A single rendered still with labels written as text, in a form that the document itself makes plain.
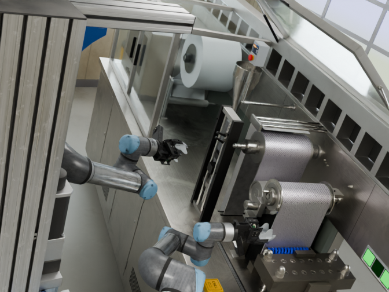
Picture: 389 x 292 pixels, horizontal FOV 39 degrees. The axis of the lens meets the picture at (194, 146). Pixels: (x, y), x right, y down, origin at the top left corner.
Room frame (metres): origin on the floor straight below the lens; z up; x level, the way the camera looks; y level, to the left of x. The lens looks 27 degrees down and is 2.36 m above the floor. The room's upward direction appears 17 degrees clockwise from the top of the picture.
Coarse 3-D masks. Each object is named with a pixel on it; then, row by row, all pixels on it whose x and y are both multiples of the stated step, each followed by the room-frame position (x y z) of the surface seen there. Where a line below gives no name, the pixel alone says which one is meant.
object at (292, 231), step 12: (276, 216) 1.89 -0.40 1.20; (288, 216) 1.91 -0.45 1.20; (300, 216) 1.94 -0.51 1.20; (312, 216) 1.96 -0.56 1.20; (324, 216) 1.99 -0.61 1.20; (276, 228) 1.90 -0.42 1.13; (288, 228) 1.92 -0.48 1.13; (300, 228) 1.95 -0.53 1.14; (312, 228) 1.98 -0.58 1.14; (276, 240) 1.91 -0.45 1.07; (288, 240) 1.94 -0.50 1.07; (300, 240) 1.96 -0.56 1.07; (312, 240) 1.99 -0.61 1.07
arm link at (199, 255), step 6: (186, 240) 1.76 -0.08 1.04; (192, 240) 1.76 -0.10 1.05; (186, 246) 1.74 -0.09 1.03; (192, 246) 1.74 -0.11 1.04; (198, 246) 1.74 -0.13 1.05; (186, 252) 1.74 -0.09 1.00; (192, 252) 1.73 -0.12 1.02; (198, 252) 1.73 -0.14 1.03; (204, 252) 1.73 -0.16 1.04; (210, 252) 1.74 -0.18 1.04; (192, 258) 1.74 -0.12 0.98; (198, 258) 1.73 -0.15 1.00; (204, 258) 1.73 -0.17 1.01; (198, 264) 1.73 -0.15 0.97; (204, 264) 1.74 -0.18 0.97
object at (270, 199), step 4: (268, 188) 1.94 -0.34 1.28; (272, 188) 1.94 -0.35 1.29; (272, 192) 1.91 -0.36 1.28; (264, 196) 1.95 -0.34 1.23; (268, 196) 1.93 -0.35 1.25; (272, 196) 1.90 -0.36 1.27; (276, 196) 1.91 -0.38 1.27; (264, 200) 1.94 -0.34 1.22; (268, 200) 1.92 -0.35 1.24; (272, 200) 1.90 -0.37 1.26; (268, 204) 1.91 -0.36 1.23; (272, 204) 1.90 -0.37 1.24
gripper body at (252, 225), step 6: (234, 222) 1.82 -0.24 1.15; (240, 222) 1.82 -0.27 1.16; (246, 222) 1.83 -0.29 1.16; (252, 222) 1.85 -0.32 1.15; (258, 222) 1.87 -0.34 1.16; (234, 228) 1.80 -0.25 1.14; (240, 228) 1.80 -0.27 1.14; (246, 228) 1.82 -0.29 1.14; (252, 228) 1.81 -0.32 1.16; (258, 228) 1.82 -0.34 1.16; (234, 234) 1.78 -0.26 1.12; (240, 234) 1.81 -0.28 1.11; (246, 234) 1.82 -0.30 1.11; (252, 234) 1.81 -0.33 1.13; (258, 234) 1.84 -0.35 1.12; (234, 240) 1.79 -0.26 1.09; (246, 240) 1.81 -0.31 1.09; (252, 240) 1.82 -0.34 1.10
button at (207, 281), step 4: (208, 280) 1.71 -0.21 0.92; (212, 280) 1.72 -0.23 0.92; (216, 280) 1.72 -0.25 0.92; (204, 284) 1.68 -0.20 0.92; (208, 284) 1.69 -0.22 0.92; (212, 284) 1.69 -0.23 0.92; (216, 284) 1.70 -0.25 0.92; (220, 284) 1.71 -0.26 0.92; (204, 288) 1.67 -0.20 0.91; (208, 288) 1.67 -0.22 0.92; (212, 288) 1.67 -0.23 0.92; (216, 288) 1.68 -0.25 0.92; (220, 288) 1.69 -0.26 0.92
